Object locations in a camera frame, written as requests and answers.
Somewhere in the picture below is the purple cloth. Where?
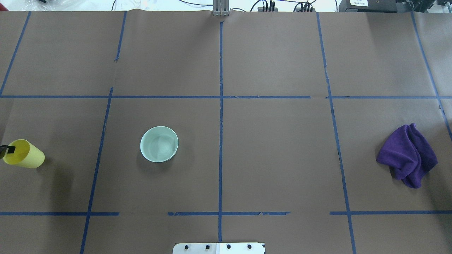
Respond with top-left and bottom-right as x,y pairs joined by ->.
376,123 -> 439,189

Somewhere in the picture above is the yellow plastic cup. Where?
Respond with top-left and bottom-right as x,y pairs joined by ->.
3,139 -> 45,169

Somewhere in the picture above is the aluminium frame post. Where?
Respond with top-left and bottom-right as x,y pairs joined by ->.
213,0 -> 231,17

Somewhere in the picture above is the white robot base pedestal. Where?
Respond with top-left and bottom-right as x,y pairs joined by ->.
172,242 -> 266,254

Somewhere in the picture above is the mint green bowl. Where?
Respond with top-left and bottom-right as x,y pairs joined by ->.
140,126 -> 179,163

